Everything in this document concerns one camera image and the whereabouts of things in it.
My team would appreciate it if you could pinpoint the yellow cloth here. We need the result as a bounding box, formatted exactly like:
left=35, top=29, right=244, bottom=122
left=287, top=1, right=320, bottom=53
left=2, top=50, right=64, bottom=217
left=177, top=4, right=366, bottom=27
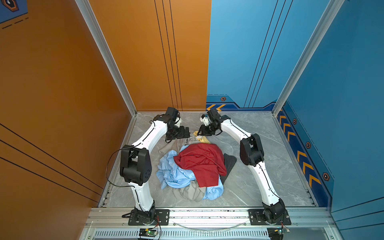
left=193, top=131, right=211, bottom=144

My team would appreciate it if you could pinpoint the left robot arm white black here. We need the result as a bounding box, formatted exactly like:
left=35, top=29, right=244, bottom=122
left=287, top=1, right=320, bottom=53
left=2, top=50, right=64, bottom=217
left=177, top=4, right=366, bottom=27
left=119, top=107, right=190, bottom=225

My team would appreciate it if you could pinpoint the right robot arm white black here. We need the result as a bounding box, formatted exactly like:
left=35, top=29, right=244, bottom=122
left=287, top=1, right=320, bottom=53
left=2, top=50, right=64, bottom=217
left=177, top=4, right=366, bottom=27
left=198, top=109, right=292, bottom=227

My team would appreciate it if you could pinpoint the red cloth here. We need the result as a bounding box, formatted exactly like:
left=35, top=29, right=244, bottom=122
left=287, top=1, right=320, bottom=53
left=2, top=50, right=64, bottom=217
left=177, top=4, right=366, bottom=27
left=174, top=143, right=227, bottom=188

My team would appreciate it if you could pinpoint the dark grey cloth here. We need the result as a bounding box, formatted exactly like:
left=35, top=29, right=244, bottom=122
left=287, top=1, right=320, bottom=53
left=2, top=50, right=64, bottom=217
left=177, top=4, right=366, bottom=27
left=220, top=154, right=237, bottom=185

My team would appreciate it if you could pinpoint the light blue cloth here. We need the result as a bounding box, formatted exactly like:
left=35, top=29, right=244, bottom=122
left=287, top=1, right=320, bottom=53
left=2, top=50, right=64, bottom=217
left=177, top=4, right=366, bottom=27
left=156, top=150, right=224, bottom=202

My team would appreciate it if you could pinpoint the beige grey cloth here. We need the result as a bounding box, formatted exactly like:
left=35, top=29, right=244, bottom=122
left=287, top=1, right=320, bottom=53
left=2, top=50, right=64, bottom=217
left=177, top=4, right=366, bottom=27
left=156, top=136, right=206, bottom=202

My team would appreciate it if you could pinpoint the left green circuit board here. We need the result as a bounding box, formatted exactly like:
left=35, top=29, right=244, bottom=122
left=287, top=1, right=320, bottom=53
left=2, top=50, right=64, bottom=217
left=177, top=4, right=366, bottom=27
left=138, top=229, right=160, bottom=240

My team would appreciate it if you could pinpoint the green circuit board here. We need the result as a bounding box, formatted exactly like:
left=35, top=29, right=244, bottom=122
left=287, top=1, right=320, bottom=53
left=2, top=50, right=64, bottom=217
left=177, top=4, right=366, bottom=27
left=138, top=229, right=160, bottom=240
left=267, top=228, right=291, bottom=240

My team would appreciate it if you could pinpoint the white vent grille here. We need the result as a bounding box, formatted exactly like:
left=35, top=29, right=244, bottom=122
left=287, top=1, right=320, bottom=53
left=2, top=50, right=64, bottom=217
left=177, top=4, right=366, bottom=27
left=90, top=228, right=270, bottom=240

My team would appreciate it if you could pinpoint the right green circuit board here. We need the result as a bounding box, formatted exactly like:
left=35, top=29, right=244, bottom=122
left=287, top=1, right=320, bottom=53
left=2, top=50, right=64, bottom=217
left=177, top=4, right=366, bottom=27
left=267, top=228, right=291, bottom=240

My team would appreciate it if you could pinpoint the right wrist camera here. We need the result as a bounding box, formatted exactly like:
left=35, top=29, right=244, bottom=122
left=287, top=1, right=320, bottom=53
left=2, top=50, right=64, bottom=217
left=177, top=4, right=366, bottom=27
left=200, top=114, right=211, bottom=126

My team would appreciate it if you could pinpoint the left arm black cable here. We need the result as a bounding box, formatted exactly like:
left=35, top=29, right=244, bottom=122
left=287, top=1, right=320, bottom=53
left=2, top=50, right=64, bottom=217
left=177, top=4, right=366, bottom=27
left=105, top=119, right=157, bottom=189

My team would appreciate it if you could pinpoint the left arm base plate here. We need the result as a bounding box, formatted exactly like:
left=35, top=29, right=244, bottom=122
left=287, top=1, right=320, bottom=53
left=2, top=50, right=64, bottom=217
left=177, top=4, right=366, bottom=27
left=128, top=209, right=170, bottom=226

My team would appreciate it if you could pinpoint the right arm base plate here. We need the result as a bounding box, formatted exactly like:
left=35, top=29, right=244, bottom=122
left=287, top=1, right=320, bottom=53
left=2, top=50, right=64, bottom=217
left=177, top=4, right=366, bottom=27
left=248, top=209, right=292, bottom=226

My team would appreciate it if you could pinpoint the aluminium front rail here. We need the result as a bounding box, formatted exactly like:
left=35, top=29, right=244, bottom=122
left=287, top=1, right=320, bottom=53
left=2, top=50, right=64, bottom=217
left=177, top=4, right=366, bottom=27
left=80, top=207, right=343, bottom=240

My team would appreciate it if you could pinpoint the left aluminium corner post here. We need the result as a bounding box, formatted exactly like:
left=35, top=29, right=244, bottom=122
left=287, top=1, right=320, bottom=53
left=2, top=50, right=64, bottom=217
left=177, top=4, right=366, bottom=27
left=75, top=0, right=137, bottom=117

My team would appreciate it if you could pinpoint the aluminium corner post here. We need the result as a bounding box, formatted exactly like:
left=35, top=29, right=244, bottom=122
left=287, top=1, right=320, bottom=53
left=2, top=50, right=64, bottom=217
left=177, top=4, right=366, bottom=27
left=272, top=0, right=345, bottom=117
left=75, top=0, right=137, bottom=117

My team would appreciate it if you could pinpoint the right aluminium corner post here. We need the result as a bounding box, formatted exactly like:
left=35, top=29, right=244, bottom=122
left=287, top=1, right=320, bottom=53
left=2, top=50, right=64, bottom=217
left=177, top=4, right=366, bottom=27
left=272, top=0, right=345, bottom=117

